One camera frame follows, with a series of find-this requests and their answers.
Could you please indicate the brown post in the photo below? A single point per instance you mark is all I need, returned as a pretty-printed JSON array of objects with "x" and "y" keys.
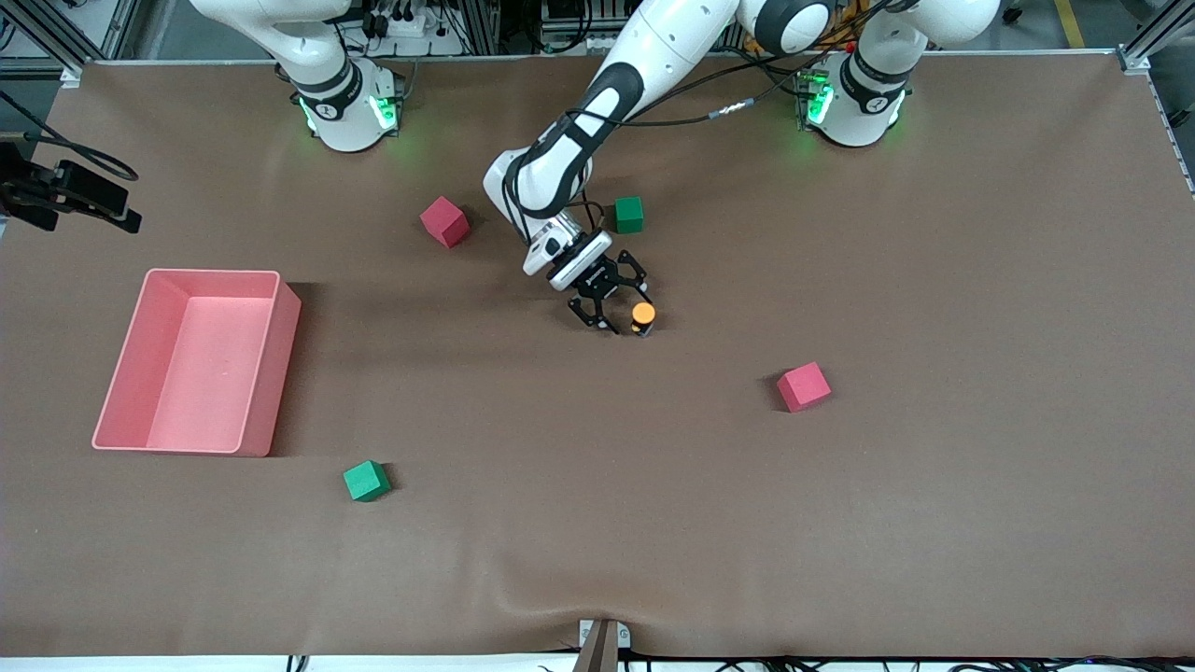
[{"x": 597, "y": 653}]

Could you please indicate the green foam cube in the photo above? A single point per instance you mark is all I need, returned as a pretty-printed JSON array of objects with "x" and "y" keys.
[
  {"x": 631, "y": 216},
  {"x": 365, "y": 482}
]

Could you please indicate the brown table mat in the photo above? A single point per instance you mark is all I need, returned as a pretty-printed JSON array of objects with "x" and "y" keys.
[{"x": 597, "y": 523}]

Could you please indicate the pink plastic bin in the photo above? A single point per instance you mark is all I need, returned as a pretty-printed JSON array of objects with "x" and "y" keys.
[{"x": 205, "y": 392}]

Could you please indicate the white power strip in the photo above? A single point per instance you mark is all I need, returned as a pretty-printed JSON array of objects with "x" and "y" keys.
[{"x": 411, "y": 26}]

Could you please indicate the pink foam cube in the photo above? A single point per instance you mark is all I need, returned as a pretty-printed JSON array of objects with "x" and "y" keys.
[
  {"x": 444, "y": 222},
  {"x": 803, "y": 387}
]

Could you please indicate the grey metal corner bracket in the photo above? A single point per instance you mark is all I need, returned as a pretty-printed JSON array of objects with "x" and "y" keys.
[
  {"x": 1133, "y": 61},
  {"x": 73, "y": 76}
]

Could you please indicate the orange capped black button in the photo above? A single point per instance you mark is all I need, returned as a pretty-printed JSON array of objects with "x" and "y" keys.
[{"x": 642, "y": 313}]

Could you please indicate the white perforated edge rail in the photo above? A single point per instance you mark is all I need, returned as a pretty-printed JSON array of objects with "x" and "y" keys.
[{"x": 1167, "y": 103}]

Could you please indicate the white terminal block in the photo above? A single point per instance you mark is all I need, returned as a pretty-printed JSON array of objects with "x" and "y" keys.
[{"x": 602, "y": 44}]

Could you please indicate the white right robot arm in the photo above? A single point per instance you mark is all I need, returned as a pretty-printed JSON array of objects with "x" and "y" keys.
[{"x": 345, "y": 121}]

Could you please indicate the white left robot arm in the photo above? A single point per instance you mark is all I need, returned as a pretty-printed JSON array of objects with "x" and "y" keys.
[{"x": 653, "y": 56}]

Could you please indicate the aluminium frame strut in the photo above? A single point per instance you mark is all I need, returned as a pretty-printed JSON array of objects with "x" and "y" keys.
[
  {"x": 1153, "y": 35},
  {"x": 49, "y": 33}
]

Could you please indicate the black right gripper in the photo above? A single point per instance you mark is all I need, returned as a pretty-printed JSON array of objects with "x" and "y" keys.
[{"x": 12, "y": 161}]

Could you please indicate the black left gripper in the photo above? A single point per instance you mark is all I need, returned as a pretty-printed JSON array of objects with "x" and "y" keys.
[{"x": 642, "y": 329}]

